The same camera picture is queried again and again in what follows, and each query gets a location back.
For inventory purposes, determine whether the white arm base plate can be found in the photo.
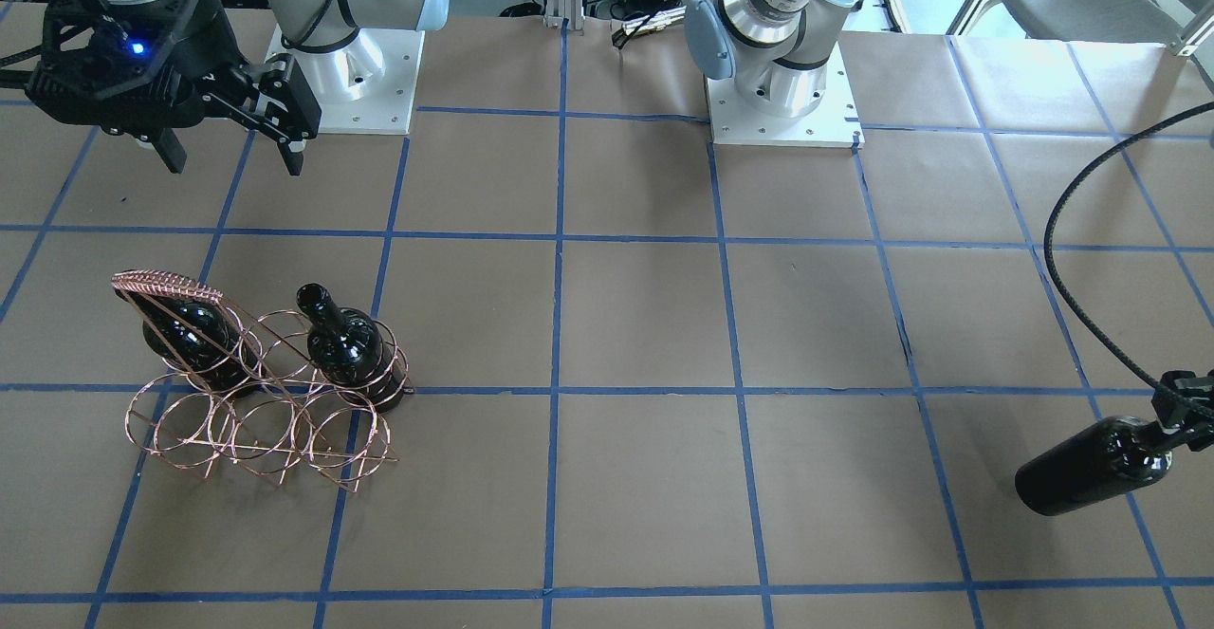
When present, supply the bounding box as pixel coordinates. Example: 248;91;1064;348
291;28;426;136
704;45;866;149

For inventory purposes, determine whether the copper wire wine basket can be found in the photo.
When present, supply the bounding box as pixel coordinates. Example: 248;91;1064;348
110;270;415;493

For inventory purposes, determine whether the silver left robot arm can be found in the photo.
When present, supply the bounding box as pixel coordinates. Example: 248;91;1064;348
268;0;1212;452

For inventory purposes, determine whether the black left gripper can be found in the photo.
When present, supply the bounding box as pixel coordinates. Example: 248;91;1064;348
1150;372;1213;449

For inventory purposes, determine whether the dark glass wine bottle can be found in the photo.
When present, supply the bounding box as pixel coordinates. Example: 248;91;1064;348
1014;417;1172;516

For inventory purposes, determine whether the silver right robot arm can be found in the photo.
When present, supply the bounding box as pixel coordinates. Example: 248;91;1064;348
2;0;450;176

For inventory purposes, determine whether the dark wine bottle in basket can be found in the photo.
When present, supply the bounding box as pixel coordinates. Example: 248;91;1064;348
117;290;256;398

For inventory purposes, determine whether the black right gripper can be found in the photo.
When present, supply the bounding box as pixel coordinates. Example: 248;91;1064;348
25;0;322;176

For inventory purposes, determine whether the dark wine bottle tilted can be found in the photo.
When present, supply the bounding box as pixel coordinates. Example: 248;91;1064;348
296;283;412;414

